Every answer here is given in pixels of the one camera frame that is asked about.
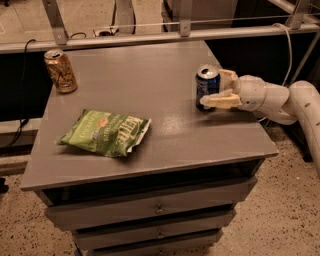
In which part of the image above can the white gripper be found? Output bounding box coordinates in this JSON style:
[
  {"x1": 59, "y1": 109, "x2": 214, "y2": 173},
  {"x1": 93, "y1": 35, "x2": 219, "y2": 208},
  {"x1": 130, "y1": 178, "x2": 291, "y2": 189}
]
[{"x1": 200, "y1": 69, "x2": 266, "y2": 112}]

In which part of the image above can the blue pepsi can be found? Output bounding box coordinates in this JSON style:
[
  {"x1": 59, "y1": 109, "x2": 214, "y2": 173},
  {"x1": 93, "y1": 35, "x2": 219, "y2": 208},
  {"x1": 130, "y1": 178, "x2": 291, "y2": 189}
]
[{"x1": 195, "y1": 64, "x2": 220, "y2": 111}]

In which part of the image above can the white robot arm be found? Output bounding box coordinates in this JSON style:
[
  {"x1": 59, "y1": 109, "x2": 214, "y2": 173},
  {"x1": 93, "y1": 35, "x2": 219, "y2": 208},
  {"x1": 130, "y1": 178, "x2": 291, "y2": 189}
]
[{"x1": 200, "y1": 69, "x2": 320, "y2": 175}]

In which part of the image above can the orange patterned drink can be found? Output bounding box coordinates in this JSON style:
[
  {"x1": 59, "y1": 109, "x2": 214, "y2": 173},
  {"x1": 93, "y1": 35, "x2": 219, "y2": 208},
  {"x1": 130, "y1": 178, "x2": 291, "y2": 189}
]
[{"x1": 44, "y1": 49, "x2": 78, "y2": 93}]

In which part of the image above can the top grey drawer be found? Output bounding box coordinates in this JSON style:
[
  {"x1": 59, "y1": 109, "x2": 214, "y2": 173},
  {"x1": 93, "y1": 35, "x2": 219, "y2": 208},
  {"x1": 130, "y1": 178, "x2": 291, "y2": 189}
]
[{"x1": 45, "y1": 176, "x2": 257, "y2": 231}]

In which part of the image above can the grey drawer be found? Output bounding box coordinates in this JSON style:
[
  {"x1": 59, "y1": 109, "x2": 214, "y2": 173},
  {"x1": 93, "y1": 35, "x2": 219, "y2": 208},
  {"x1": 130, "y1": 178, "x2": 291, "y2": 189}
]
[
  {"x1": 90, "y1": 229, "x2": 222, "y2": 256},
  {"x1": 74, "y1": 207, "x2": 236, "y2": 250},
  {"x1": 45, "y1": 176, "x2": 257, "y2": 231}
]

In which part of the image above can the grey drawer cabinet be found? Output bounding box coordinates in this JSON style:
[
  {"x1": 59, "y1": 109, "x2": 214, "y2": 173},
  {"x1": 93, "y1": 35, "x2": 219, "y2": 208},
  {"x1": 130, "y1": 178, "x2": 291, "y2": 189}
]
[{"x1": 20, "y1": 40, "x2": 280, "y2": 256}]

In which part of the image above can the green kettle chips bag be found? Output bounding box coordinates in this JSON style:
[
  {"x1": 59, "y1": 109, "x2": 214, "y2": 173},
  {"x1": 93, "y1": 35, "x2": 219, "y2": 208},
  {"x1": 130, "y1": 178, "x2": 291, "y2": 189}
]
[{"x1": 57, "y1": 109, "x2": 151, "y2": 157}]

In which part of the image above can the white power strip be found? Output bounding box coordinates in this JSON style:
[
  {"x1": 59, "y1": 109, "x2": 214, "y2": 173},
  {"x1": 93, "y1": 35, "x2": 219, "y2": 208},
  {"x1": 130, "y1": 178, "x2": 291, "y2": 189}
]
[{"x1": 93, "y1": 28, "x2": 119, "y2": 37}]

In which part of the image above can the middle grey drawer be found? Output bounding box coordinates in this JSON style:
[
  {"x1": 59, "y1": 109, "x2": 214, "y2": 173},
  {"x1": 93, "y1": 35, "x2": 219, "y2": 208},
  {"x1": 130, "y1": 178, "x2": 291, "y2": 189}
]
[{"x1": 74, "y1": 207, "x2": 236, "y2": 250}]

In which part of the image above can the bottom grey drawer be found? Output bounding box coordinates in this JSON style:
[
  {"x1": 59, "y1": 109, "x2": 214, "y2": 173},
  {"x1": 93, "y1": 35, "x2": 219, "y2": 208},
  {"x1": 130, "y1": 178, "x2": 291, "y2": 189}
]
[{"x1": 90, "y1": 229, "x2": 222, "y2": 256}]

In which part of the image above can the metal rail frame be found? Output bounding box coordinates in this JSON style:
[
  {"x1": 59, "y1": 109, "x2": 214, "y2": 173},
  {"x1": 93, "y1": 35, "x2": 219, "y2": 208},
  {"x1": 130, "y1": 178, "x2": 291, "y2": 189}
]
[{"x1": 0, "y1": 14, "x2": 319, "y2": 54}]

